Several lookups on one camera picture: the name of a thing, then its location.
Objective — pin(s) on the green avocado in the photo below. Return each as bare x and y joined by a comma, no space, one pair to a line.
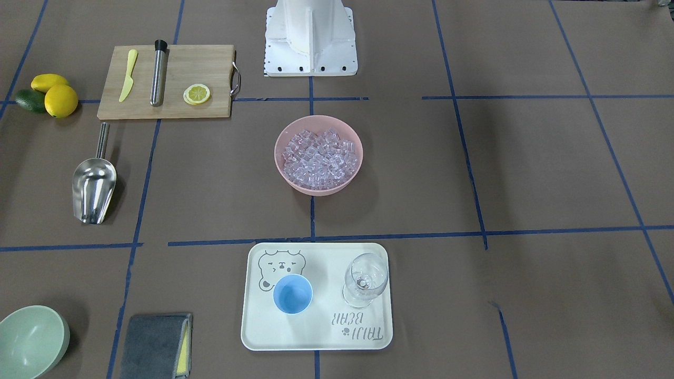
31,100

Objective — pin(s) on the pink bowl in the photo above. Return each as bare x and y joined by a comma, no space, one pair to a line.
317,124

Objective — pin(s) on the bamboo cutting board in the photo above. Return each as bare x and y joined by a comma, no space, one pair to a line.
211,65

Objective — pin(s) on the light green bowl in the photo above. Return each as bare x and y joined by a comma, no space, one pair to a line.
33,340

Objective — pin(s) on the lemon slice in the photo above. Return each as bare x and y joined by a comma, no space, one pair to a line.
197,94

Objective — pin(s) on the grey and yellow cloth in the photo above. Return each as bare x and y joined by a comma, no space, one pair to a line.
158,346

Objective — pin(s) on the yellow lemon oblong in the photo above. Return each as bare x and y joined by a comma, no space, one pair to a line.
43,82

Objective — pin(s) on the clear wine glass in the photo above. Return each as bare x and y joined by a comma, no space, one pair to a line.
365,280

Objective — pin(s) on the yellow plastic knife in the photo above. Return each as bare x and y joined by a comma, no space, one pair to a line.
128,80

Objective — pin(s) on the steel ice scoop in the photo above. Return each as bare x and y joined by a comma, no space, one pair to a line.
93,184

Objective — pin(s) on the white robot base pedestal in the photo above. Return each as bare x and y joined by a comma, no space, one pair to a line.
310,38

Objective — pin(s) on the steel muddler black tip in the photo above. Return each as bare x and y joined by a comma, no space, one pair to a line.
159,73

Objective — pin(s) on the cream bear serving tray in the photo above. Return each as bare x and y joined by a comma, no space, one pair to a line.
329,323

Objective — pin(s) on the pile of clear ice cubes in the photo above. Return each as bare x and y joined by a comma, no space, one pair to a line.
319,161

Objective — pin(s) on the yellow lemon round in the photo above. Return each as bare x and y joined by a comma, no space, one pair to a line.
61,101

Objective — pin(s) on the light blue cup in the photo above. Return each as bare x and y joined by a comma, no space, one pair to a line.
293,294

